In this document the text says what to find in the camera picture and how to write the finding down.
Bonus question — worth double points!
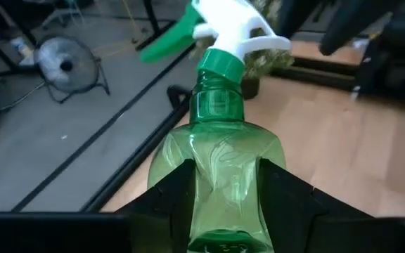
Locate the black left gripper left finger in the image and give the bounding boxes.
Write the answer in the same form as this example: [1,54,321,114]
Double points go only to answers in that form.
[116,158,197,253]

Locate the black desk leg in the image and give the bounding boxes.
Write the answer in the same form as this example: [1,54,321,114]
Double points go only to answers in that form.
[0,0,40,77]

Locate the grey floor fan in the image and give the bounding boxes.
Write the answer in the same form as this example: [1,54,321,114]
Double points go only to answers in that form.
[32,34,111,105]

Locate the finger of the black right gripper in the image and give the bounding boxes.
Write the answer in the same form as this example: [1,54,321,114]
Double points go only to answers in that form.
[276,0,321,39]
[319,0,404,57]

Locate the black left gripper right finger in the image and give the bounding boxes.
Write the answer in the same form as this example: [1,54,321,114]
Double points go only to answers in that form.
[258,157,373,253]

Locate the potted plant black pot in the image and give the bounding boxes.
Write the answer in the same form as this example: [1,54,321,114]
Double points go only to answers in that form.
[191,34,295,100]

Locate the black stand legs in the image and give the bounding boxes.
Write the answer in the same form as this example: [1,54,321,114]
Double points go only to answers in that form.
[134,0,177,51]

